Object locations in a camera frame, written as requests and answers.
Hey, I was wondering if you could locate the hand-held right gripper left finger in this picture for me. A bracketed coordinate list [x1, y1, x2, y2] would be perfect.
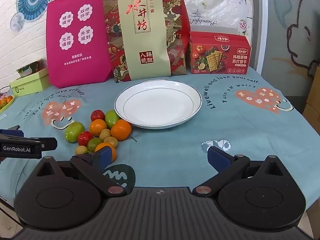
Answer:
[35, 145, 128, 197]

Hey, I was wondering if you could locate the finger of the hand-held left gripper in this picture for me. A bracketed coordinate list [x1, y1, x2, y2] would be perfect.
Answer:
[0, 134, 58, 151]
[0, 126, 23, 138]

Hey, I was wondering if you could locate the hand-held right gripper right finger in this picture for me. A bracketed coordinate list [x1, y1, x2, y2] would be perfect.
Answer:
[192, 145, 287, 195]

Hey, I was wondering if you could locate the orange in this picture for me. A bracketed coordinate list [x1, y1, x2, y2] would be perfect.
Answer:
[94, 142, 117, 162]
[89, 119, 108, 136]
[111, 119, 132, 141]

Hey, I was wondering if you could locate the small red apple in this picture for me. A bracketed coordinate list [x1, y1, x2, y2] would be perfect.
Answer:
[77, 131, 94, 147]
[90, 110, 105, 122]

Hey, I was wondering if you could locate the green mango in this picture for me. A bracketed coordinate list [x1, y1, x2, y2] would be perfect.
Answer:
[104, 110, 120, 130]
[65, 122, 85, 143]

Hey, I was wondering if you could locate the white plate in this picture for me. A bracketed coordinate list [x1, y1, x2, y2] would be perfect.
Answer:
[114, 79, 202, 130]

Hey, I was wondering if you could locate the dish of small colourful fruits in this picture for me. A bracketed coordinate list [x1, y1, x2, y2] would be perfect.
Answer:
[0, 94, 14, 113]

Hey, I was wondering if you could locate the blue printed tablecloth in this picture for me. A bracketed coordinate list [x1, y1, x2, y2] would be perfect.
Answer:
[0, 66, 316, 213]

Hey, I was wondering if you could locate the light green box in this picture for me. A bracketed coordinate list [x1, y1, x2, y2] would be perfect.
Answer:
[10, 67, 50, 97]

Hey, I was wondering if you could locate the green patterned bowl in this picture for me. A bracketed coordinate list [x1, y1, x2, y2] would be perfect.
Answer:
[16, 59, 48, 77]

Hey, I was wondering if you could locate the red cracker box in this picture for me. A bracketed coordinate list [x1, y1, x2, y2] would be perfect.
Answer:
[189, 31, 251, 75]

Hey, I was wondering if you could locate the pink tote bag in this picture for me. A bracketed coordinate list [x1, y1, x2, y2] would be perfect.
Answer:
[46, 0, 113, 88]

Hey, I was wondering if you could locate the cardboard box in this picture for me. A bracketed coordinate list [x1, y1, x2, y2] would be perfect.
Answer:
[301, 104, 320, 131]
[306, 66, 320, 110]

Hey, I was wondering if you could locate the small round paper fan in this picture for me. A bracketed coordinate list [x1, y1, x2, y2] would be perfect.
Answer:
[10, 12, 26, 32]

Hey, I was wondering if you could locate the red printed gift bag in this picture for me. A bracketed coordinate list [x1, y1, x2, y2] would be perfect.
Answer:
[101, 0, 191, 83]

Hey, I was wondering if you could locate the pale cartoon printed panel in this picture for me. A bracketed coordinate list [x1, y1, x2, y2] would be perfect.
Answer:
[250, 0, 320, 98]

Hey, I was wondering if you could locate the floral plastic sheet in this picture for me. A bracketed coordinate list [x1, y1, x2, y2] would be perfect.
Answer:
[180, 0, 260, 34]

